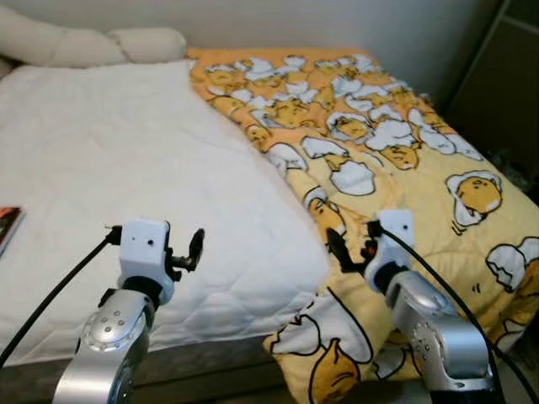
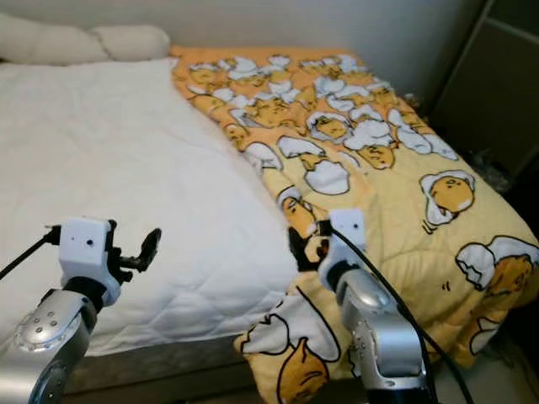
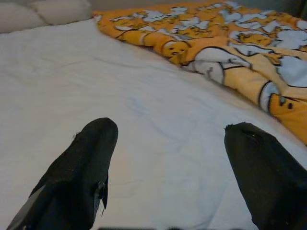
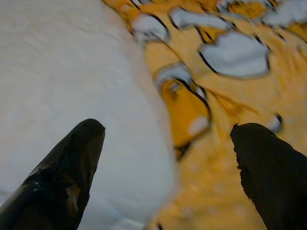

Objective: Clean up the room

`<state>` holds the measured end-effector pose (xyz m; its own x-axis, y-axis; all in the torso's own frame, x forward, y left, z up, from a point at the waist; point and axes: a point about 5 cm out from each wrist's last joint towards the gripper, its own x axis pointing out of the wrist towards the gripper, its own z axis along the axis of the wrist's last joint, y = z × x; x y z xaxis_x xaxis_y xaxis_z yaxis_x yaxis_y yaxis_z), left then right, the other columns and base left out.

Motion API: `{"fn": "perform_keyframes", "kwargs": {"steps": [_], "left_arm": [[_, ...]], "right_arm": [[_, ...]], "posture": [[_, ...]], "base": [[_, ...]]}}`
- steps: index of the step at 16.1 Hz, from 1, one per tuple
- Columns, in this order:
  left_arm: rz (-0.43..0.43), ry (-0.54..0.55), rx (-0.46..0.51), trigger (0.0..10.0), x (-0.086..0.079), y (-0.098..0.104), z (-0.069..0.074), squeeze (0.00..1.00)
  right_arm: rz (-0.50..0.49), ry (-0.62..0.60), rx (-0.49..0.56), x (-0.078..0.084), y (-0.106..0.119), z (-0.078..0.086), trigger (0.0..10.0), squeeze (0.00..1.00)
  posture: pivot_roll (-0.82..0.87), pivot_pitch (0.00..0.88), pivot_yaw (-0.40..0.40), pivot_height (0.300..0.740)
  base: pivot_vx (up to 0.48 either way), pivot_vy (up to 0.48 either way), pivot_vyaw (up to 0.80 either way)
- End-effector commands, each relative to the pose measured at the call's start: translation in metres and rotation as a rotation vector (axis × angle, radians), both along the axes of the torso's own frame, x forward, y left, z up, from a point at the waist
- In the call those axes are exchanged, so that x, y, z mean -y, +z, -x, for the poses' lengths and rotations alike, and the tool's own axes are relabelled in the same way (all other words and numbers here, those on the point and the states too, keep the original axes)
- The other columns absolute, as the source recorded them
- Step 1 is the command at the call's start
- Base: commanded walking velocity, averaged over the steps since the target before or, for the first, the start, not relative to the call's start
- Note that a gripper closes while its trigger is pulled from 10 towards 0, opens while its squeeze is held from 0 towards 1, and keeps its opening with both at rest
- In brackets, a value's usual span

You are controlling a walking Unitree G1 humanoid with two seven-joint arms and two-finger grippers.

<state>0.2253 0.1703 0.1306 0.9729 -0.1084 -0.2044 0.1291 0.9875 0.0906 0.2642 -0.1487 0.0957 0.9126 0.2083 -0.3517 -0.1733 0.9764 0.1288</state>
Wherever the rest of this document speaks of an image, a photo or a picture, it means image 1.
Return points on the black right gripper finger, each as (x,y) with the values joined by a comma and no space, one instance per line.
(336,249)

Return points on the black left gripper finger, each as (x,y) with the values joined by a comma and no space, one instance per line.
(197,242)

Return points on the dark green red book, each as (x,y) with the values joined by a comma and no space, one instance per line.
(8,227)

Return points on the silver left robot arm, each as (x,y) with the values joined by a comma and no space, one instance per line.
(105,337)

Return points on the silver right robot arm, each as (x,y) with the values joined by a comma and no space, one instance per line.
(438,337)

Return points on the grey quilted mattress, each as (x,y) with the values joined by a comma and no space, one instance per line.
(210,362)

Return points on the yellow cartoon print blanket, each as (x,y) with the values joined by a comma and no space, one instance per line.
(404,151)

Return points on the white quilted mattress pad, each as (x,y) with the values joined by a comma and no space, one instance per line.
(126,151)

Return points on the dark wooden cabinet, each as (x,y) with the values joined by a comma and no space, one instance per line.
(497,84)

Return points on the cream long bolster pillow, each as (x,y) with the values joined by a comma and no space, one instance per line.
(76,46)

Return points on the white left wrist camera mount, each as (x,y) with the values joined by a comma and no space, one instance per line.
(143,248)

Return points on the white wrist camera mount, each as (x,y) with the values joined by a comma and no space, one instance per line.
(143,248)
(396,231)

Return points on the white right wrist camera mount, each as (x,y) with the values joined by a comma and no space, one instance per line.
(396,231)

